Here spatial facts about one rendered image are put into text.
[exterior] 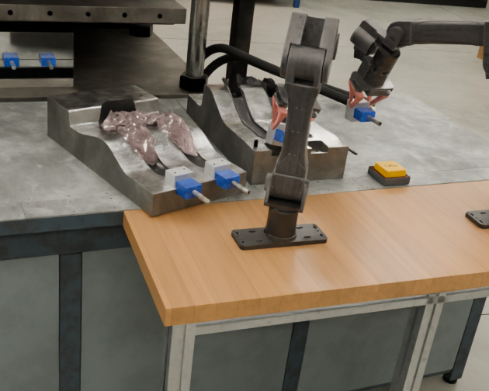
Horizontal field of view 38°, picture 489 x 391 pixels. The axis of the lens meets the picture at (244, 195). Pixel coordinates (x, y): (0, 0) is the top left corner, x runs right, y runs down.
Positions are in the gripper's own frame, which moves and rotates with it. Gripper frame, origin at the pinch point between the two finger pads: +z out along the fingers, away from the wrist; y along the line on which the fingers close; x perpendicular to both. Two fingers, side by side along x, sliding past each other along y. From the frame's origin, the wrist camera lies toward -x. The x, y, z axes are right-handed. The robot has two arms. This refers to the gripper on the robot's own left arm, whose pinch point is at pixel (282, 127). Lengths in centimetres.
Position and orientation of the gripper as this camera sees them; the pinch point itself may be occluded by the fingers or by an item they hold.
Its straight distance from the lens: 173.3
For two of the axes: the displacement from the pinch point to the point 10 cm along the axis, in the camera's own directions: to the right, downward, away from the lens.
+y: -8.8, -1.2, -4.5
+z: -4.0, 7.1, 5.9
